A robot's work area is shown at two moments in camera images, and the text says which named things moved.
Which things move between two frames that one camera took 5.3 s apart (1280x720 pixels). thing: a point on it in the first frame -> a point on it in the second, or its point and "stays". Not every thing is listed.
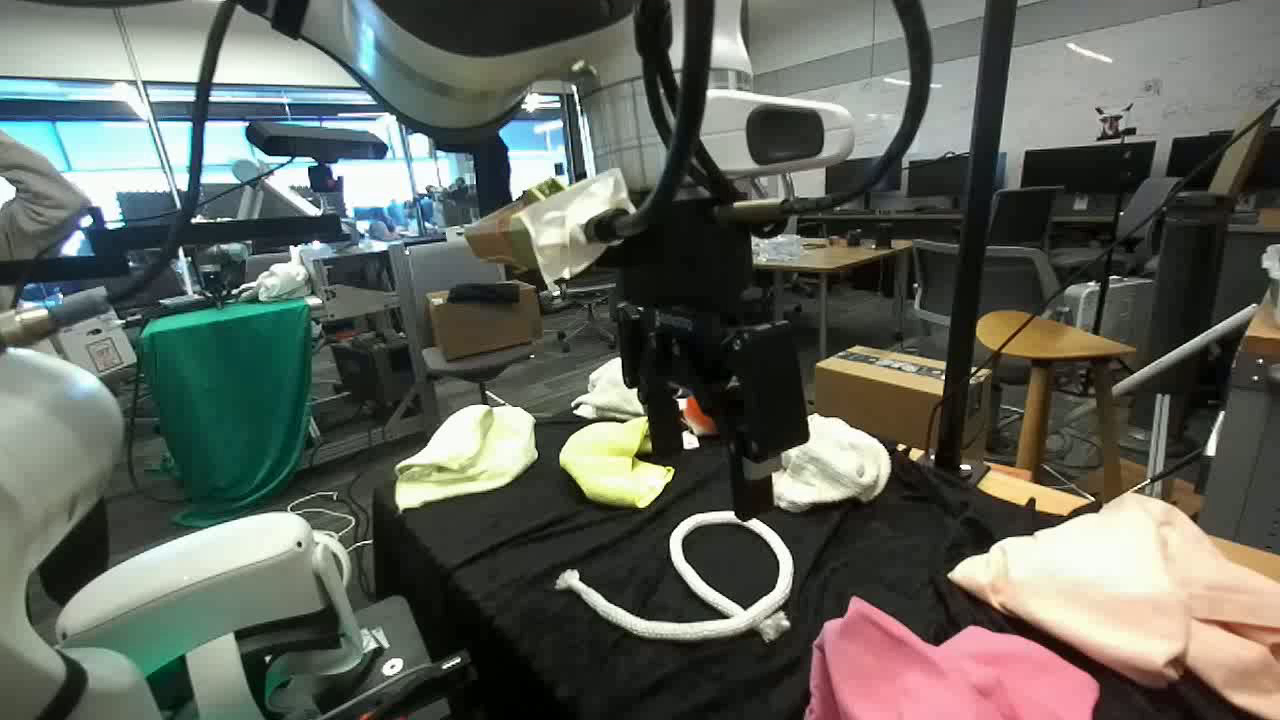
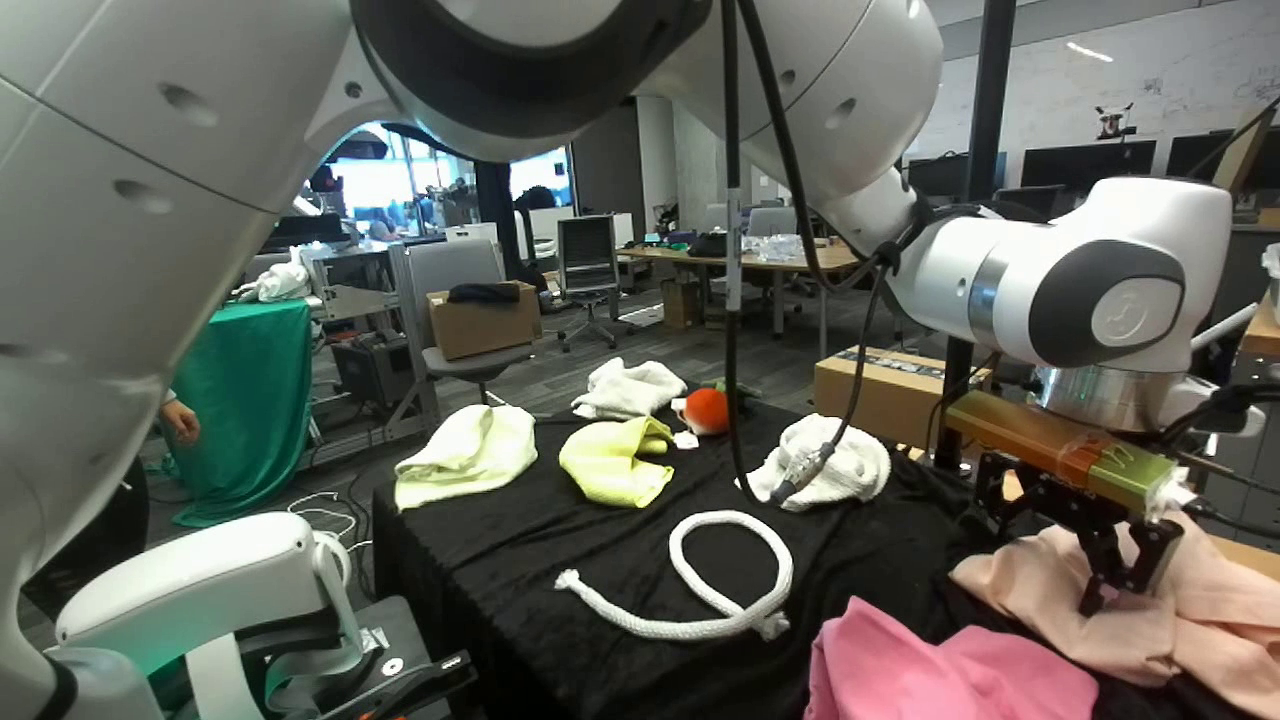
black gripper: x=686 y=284 -> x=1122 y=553
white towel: x=833 y=464 stays
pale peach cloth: x=1145 y=587 stays
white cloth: x=611 y=395 stays
